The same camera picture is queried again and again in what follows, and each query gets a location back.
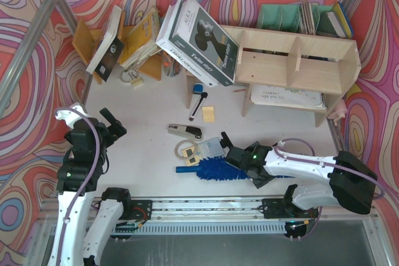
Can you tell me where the pink pig figurine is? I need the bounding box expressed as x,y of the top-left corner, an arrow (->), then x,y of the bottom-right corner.
327,99 -> 347,124

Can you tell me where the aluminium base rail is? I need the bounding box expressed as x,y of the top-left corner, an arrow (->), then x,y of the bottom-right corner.
40,196 -> 378,235

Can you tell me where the mint green desk organizer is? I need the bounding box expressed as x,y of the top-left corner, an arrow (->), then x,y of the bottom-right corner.
256,4 -> 338,37

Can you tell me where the tape roll ring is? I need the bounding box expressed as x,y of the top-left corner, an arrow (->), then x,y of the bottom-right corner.
174,139 -> 198,159

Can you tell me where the yellow book stack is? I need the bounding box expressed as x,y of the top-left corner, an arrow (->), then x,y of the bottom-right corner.
120,7 -> 160,70

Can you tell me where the yellow sticky note pad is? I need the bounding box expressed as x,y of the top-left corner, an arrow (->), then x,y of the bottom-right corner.
202,107 -> 215,123

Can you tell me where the black and white paperback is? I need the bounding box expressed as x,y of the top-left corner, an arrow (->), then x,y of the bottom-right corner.
86,5 -> 124,82

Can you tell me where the small brass padlock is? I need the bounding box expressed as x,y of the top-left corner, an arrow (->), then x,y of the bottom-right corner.
130,77 -> 143,87

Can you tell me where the blue and white eraser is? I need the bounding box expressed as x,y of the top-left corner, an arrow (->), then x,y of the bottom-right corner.
193,83 -> 203,95

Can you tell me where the grey black stapler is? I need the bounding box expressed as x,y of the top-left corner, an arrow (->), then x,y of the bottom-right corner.
168,124 -> 203,141

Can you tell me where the large Twins story book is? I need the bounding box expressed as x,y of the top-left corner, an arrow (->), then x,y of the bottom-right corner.
169,0 -> 239,86

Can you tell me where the yellow blue calculator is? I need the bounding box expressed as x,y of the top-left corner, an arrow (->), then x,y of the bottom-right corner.
185,138 -> 225,166

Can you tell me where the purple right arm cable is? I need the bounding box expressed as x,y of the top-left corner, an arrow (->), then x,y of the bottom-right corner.
274,137 -> 386,200

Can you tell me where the coloured pencils bundle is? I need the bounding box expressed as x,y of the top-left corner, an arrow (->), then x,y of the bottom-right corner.
161,52 -> 181,77

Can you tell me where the blue microfiber duster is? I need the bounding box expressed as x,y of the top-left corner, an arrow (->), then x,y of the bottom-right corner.
175,157 -> 297,182

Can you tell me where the yellow wooden book stand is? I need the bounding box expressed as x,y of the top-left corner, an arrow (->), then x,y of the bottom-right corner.
72,20 -> 161,81

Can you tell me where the black and white marker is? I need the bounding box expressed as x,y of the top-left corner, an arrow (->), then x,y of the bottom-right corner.
188,92 -> 208,121

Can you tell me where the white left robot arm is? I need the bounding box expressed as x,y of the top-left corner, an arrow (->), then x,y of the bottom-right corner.
48,103 -> 133,265

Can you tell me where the white Choklad book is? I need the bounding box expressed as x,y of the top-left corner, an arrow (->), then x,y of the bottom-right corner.
155,0 -> 221,88

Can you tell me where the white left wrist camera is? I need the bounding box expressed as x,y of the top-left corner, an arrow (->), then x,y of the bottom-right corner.
55,102 -> 90,129

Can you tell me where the blue bound book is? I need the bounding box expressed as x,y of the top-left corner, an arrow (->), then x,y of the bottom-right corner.
327,2 -> 353,39

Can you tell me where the light wooden bookshelf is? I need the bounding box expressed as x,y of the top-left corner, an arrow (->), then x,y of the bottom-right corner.
185,24 -> 362,128

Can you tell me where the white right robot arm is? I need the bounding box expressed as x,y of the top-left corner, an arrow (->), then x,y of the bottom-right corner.
221,132 -> 378,215

